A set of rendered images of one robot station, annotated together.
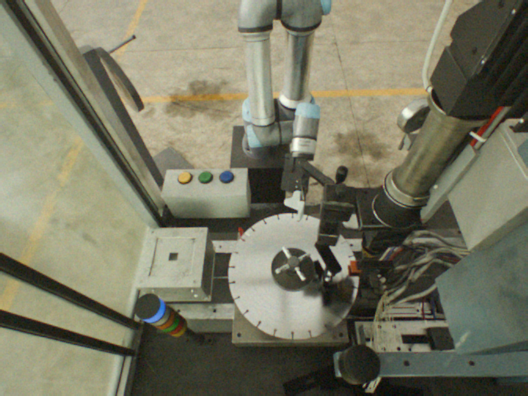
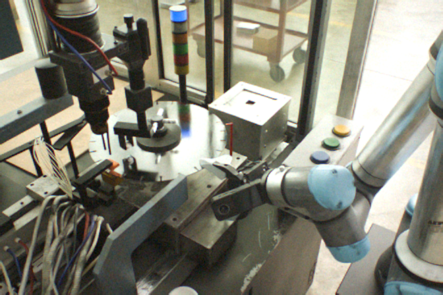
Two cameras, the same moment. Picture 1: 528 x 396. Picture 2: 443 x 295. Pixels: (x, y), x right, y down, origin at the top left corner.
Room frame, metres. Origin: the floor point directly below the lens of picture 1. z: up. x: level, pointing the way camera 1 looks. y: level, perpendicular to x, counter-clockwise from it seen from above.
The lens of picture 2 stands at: (0.82, -0.72, 1.55)
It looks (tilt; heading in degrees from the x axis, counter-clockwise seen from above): 37 degrees down; 120
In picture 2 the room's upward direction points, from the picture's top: straight up
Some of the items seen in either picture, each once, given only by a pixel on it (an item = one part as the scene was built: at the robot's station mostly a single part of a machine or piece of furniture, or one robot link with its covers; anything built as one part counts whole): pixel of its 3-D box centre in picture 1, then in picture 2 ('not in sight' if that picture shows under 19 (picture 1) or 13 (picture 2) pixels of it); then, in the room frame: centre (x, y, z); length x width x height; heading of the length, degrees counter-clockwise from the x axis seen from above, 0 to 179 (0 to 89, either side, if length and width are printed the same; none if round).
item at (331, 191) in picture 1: (333, 216); (134, 65); (0.29, -0.13, 1.17); 0.06 x 0.05 x 0.20; 77
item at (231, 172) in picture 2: (303, 191); (229, 174); (0.49, -0.12, 0.97); 0.09 x 0.02 x 0.05; 166
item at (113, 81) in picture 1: (132, 133); not in sight; (1.29, 0.72, 0.50); 0.50 x 0.50 x 1.00; 39
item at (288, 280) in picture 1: (292, 267); (158, 132); (0.26, -0.06, 0.96); 0.11 x 0.11 x 0.03
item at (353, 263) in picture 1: (368, 269); (98, 181); (0.25, -0.25, 0.95); 0.10 x 0.03 x 0.07; 86
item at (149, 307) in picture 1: (150, 308); (178, 13); (0.14, 0.22, 1.14); 0.05 x 0.04 x 0.03; 176
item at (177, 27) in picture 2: (156, 312); (178, 25); (0.14, 0.22, 1.11); 0.05 x 0.04 x 0.03; 176
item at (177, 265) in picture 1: (180, 265); (249, 123); (0.35, 0.27, 0.82); 0.18 x 0.18 x 0.15; 86
